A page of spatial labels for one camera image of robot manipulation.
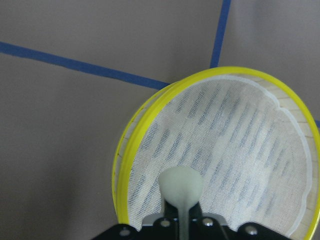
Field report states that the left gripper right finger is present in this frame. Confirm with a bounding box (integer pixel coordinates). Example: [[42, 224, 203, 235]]
[[186, 201, 202, 220]]

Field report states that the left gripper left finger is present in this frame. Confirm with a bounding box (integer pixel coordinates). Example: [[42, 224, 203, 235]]
[[163, 199, 179, 222]]

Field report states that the yellow bamboo steamer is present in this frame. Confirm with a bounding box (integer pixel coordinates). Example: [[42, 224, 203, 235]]
[[112, 66, 320, 240]]

